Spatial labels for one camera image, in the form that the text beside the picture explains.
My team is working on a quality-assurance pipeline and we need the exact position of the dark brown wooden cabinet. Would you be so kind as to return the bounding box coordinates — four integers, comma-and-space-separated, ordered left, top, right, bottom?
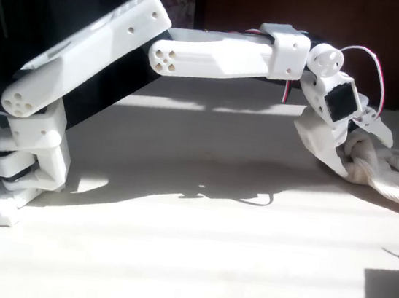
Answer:
185, 0, 399, 112

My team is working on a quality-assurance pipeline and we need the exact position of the short red white servo cable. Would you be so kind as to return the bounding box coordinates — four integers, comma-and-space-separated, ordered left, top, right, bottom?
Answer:
280, 77, 295, 106

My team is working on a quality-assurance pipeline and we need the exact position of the red white gripper servo cable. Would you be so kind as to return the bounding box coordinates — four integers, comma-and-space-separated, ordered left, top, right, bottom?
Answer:
331, 44, 392, 122

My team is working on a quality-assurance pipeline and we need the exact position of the red black forearm cable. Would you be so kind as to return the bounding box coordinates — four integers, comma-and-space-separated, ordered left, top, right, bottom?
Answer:
228, 25, 275, 41

